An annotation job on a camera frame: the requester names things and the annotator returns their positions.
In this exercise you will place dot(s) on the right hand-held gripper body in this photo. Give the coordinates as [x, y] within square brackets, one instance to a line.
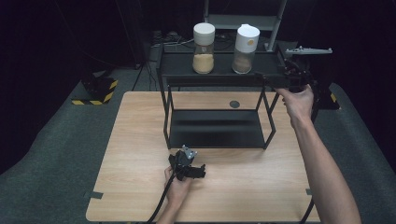
[303, 71]

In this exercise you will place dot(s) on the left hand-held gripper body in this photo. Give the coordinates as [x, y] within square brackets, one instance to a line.
[182, 163]

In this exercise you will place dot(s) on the person's left hand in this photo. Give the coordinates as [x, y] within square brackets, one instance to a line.
[179, 188]

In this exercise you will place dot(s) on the person's right hand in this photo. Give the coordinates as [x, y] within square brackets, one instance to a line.
[299, 104]

